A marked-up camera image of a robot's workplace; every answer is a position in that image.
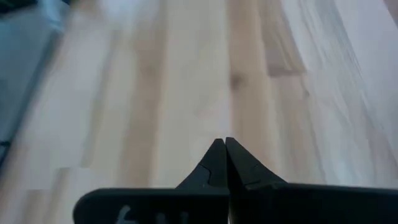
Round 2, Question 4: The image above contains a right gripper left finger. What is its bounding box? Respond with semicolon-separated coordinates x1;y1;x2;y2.
73;139;230;224

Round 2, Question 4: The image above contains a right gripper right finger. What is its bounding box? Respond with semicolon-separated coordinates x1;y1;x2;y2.
226;137;398;224

